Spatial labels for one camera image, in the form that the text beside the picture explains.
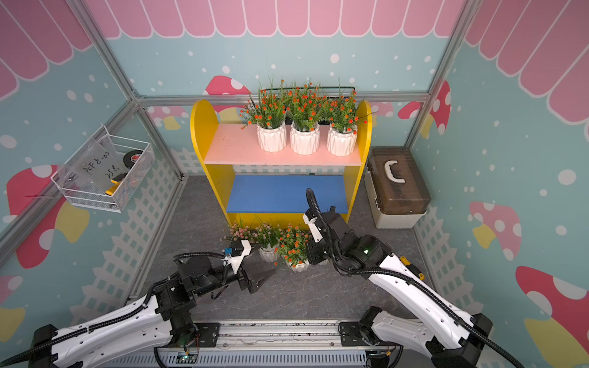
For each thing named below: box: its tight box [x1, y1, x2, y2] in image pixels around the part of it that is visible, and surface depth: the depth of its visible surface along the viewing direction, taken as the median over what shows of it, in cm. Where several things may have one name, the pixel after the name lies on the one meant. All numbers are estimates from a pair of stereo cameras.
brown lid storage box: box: [364, 146, 432, 230], surface depth 95 cm
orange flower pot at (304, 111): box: [285, 80, 323, 156], surface depth 67 cm
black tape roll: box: [122, 149, 144, 169], surface depth 81 cm
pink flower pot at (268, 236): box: [253, 221, 283, 263], surface depth 83 cm
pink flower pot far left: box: [219, 221, 251, 247], surface depth 83 cm
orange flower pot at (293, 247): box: [274, 225, 310, 273], surface depth 64 cm
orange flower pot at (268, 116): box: [240, 75, 288, 153], surface depth 69 cm
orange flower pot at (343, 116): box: [323, 79, 368, 157], surface depth 67 cm
